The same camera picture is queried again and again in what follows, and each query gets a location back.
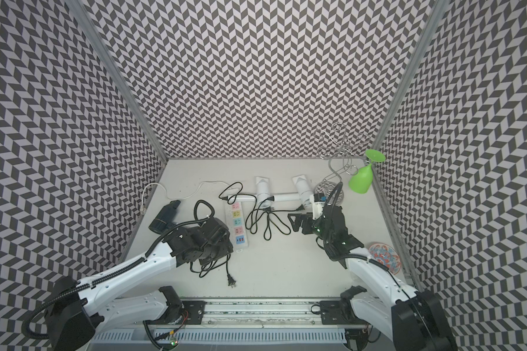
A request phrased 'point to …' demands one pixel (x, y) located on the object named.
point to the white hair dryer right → (304, 189)
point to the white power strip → (235, 218)
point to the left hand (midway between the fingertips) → (225, 252)
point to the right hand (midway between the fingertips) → (297, 219)
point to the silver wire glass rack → (339, 147)
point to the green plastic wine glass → (360, 180)
